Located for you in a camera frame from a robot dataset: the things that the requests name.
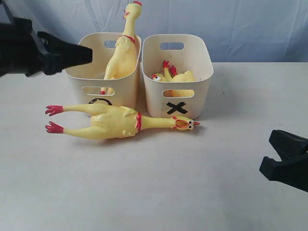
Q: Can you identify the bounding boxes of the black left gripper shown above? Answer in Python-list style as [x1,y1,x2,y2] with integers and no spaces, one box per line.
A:
[0,17,93,77]

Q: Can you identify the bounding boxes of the yellow rubber chicken front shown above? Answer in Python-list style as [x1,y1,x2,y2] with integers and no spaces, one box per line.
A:
[104,0,142,80]

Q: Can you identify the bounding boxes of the yellow rubber chicken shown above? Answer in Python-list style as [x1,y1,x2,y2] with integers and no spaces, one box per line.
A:
[151,60,196,98]
[45,103,200,140]
[104,0,142,80]

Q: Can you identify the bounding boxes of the cream bin with O mark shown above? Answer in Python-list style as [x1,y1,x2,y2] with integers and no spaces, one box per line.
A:
[65,32,140,108]

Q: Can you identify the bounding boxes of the cream bin with X mark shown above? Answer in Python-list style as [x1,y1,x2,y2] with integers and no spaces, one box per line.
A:
[142,34,214,119]

